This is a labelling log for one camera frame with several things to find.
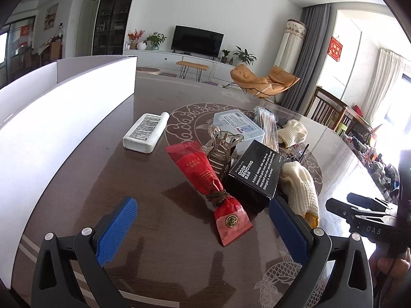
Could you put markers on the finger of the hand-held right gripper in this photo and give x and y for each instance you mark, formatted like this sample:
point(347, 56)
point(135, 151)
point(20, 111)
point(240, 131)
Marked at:
point(362, 200)
point(340, 209)

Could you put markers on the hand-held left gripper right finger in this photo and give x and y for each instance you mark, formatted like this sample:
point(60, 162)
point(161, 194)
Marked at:
point(289, 231)

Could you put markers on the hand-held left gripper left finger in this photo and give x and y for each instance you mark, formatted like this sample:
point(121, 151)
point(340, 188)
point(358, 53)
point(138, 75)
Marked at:
point(117, 227)

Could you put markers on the cream knitted glove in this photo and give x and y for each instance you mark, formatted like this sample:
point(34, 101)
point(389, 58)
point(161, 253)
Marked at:
point(292, 131)
point(300, 189)

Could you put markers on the black cardboard box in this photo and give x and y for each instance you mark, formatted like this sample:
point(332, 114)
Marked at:
point(257, 173)

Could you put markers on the clear eyeglasses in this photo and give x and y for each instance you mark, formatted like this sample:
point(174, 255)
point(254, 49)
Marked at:
point(292, 156)

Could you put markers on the red foil packet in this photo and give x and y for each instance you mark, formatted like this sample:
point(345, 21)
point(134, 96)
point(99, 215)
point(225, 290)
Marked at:
point(196, 170)

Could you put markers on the white squeeze tube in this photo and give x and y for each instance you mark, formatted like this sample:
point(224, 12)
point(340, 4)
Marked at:
point(144, 133)

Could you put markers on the brown transparent hair claw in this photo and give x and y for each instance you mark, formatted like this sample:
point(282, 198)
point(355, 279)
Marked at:
point(221, 154)

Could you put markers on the cotton swab packet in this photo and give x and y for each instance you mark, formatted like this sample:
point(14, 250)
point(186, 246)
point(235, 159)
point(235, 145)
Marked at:
point(266, 125)

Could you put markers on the clear plastic lidded box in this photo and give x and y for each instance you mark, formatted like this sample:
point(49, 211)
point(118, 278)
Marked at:
point(237, 123)

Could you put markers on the person's right hand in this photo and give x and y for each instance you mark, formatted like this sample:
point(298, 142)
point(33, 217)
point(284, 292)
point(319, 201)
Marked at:
point(385, 264)

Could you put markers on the cluttered wooden side table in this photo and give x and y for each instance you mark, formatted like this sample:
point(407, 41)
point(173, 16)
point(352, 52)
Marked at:
point(369, 147)

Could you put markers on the dark wooden chair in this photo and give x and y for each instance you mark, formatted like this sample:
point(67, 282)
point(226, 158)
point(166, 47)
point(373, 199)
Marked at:
point(324, 106)

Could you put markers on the white sheer curtain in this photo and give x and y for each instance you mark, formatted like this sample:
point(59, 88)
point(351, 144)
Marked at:
point(382, 83)

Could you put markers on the grey curtain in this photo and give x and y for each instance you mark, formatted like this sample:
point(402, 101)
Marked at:
point(308, 54)

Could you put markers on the orange lounge chair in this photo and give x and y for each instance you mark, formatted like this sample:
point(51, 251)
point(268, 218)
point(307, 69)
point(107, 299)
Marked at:
point(253, 78)

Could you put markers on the round beige floor mat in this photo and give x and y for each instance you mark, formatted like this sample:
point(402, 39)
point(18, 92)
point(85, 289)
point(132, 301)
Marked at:
point(147, 71)

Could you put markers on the purple floor rug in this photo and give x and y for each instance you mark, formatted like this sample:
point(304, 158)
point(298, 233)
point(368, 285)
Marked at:
point(212, 83)

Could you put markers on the covered standing air conditioner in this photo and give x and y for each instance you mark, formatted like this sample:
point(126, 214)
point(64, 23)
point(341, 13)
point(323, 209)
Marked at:
point(290, 46)

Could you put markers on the white television cabinet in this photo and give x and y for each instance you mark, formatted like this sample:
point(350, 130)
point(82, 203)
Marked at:
point(160, 58)

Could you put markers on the wooden bench stool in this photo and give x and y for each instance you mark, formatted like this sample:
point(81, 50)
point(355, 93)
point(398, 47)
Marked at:
point(192, 65)

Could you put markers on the broad-leaf potted plant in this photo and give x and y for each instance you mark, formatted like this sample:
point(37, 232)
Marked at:
point(244, 54)

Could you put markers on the white round vase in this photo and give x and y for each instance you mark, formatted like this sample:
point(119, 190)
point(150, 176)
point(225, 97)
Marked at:
point(142, 46)

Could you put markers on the wooden dining chair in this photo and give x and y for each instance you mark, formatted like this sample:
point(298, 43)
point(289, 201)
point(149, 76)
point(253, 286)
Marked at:
point(55, 51)

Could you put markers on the small potted plant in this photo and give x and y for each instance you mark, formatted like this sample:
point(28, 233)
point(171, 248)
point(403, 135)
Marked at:
point(225, 54)

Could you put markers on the bushy green potted plant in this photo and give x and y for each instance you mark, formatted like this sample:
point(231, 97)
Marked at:
point(155, 39)

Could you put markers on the red flower arrangement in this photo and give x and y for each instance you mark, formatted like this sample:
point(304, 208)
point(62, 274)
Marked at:
point(134, 36)

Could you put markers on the flat screen television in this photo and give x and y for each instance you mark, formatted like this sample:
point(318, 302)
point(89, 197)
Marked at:
point(197, 41)

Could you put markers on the dark glass display cabinet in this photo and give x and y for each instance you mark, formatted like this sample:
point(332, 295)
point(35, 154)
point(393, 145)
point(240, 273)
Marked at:
point(112, 16)

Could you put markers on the red door poster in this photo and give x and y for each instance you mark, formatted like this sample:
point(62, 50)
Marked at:
point(25, 34)

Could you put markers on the red wall hanging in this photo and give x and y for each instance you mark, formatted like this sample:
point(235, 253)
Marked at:
point(335, 49)

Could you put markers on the framed wall painting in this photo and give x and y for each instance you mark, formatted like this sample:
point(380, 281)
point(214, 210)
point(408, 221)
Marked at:
point(50, 16)

